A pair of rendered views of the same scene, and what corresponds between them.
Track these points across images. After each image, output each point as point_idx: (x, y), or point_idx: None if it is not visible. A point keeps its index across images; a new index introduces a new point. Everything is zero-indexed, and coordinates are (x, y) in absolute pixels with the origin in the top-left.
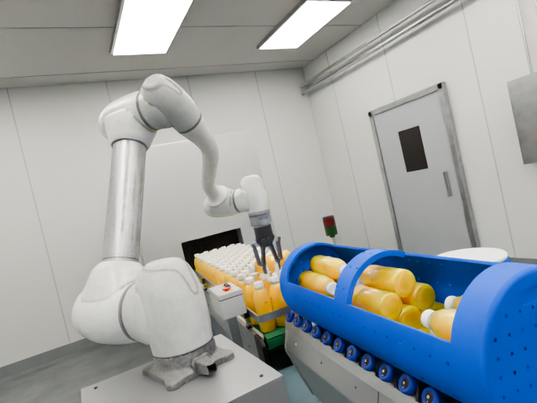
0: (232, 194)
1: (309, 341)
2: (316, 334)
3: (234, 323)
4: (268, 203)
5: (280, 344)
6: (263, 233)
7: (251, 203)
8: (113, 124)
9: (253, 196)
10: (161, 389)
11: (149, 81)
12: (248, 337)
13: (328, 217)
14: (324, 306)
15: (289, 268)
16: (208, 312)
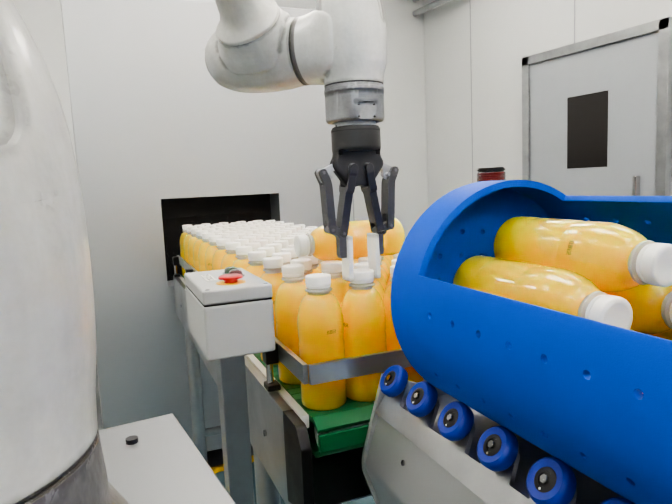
0: (289, 23)
1: (460, 468)
2: (498, 458)
3: (236, 372)
4: (384, 65)
5: (349, 447)
6: (357, 143)
7: (340, 51)
8: None
9: (351, 30)
10: None
11: None
12: (267, 412)
13: (494, 170)
14: (638, 380)
15: (437, 237)
16: (77, 303)
